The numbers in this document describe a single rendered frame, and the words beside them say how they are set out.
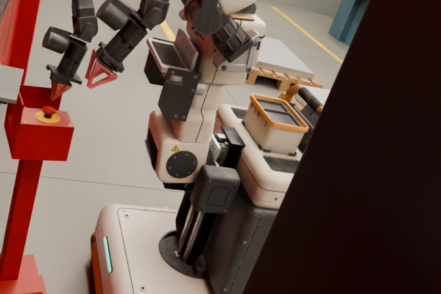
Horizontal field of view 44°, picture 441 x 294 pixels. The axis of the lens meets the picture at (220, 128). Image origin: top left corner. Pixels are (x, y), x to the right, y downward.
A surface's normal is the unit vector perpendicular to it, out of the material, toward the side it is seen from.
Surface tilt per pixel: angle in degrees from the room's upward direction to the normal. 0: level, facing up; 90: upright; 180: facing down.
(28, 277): 0
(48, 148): 90
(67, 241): 0
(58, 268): 0
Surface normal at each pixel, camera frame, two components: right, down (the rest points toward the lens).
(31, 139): 0.42, 0.50
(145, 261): 0.31, -0.86
